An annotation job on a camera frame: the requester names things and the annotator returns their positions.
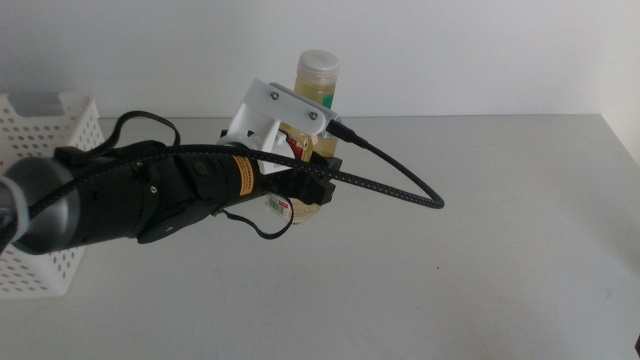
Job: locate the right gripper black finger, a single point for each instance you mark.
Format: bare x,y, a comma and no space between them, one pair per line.
638,350

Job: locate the yellow tea bottle white cap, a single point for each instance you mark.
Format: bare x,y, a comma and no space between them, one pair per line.
316,80

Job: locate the white perforated plastic basket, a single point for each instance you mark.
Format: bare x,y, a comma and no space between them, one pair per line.
75,120

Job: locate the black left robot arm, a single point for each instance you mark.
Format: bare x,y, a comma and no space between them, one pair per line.
115,200

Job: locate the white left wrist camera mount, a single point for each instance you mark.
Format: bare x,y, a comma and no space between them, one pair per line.
260,120

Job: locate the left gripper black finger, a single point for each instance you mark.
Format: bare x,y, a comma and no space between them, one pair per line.
320,190

